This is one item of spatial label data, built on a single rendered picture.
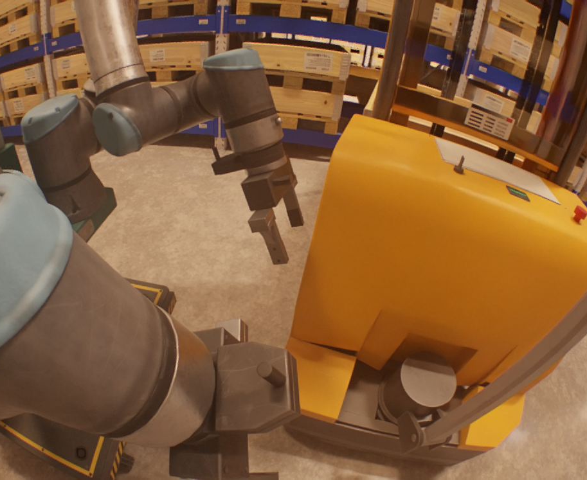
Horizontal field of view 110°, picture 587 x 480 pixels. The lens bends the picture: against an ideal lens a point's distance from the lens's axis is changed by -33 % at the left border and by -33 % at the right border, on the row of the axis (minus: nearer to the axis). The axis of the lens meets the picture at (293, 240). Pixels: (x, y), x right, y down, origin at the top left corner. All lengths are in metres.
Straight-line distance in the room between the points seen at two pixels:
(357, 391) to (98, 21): 1.03
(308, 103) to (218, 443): 2.36
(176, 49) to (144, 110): 2.20
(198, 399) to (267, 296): 1.27
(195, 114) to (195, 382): 0.45
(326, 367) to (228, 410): 0.68
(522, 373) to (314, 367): 0.54
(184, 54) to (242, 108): 2.19
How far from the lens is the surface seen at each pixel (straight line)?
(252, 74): 0.48
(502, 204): 0.70
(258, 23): 2.45
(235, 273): 1.54
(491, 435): 1.05
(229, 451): 0.25
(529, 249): 0.74
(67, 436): 0.96
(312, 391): 0.86
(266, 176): 0.47
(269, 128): 0.48
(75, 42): 3.28
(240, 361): 0.21
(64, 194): 0.76
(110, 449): 0.89
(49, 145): 0.72
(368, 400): 0.94
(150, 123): 0.48
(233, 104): 0.47
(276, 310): 1.39
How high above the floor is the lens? 1.13
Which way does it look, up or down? 40 degrees down
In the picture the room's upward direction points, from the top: 8 degrees clockwise
